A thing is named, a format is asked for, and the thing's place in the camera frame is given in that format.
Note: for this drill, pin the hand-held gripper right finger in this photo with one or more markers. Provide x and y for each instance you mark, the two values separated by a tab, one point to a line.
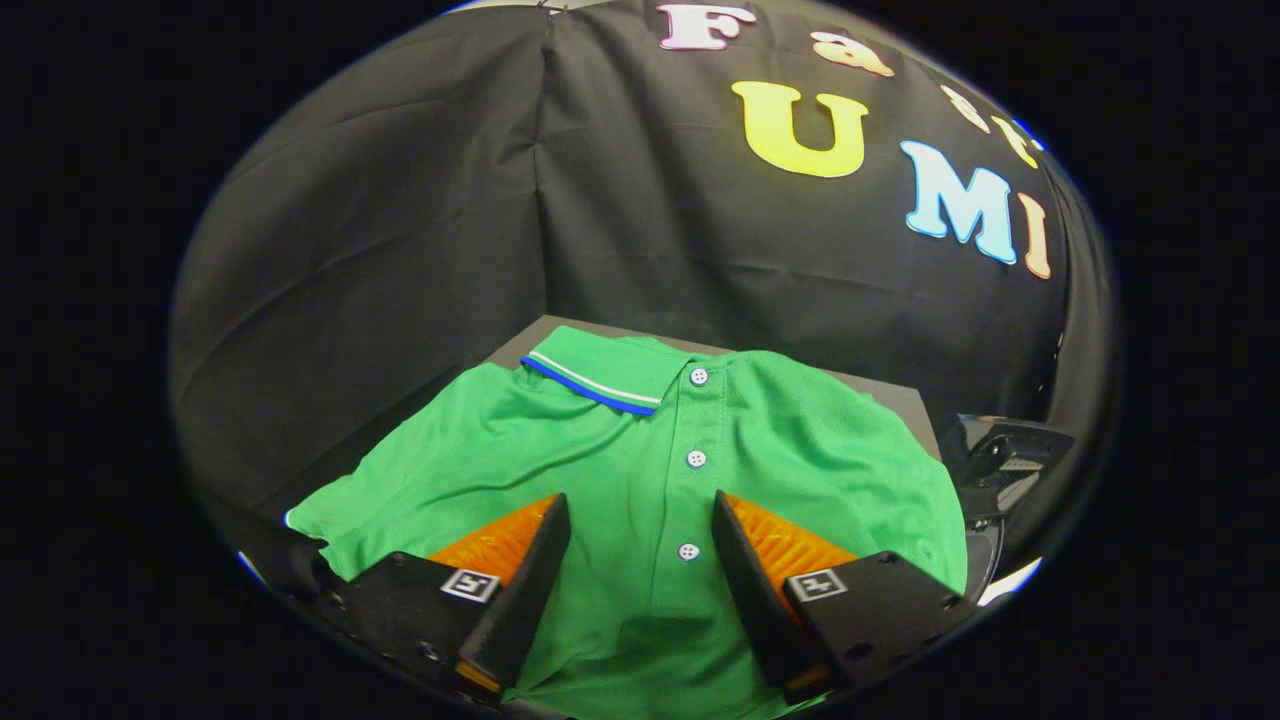
750	600

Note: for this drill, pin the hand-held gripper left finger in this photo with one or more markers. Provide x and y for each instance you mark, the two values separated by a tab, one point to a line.
525	600

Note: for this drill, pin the green polo shirt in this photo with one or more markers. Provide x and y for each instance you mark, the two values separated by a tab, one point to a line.
620	450

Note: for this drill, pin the grey washing machine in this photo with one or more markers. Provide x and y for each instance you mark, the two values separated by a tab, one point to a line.
985	560

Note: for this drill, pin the dark washing machine lid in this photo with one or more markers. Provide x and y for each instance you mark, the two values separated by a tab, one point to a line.
1000	455

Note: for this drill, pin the grey cabinet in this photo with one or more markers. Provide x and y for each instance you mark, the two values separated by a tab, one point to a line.
895	400

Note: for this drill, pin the black backdrop cloth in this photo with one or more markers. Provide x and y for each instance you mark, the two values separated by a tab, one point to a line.
400	220

